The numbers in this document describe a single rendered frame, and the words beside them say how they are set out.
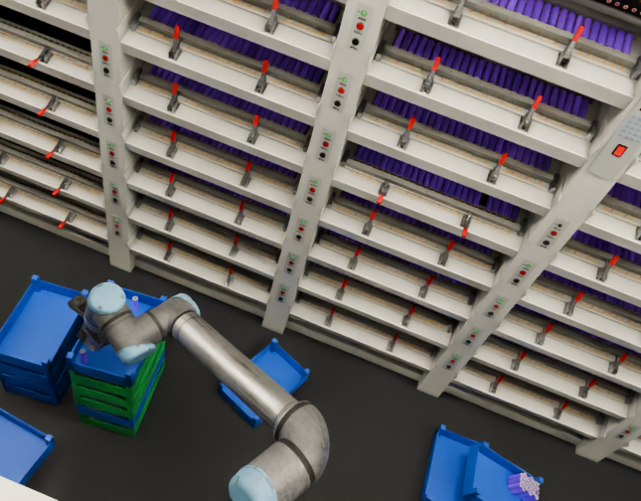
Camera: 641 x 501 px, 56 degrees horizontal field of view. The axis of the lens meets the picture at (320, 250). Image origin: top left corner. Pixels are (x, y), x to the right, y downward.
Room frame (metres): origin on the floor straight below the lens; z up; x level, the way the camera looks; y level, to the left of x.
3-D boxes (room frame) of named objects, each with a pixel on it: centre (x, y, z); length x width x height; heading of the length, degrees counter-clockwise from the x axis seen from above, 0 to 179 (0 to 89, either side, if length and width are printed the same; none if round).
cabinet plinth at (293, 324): (1.47, -0.27, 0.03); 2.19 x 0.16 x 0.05; 86
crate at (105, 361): (0.91, 0.52, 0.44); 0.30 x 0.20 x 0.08; 3
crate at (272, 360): (1.12, 0.04, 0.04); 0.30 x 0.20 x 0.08; 153
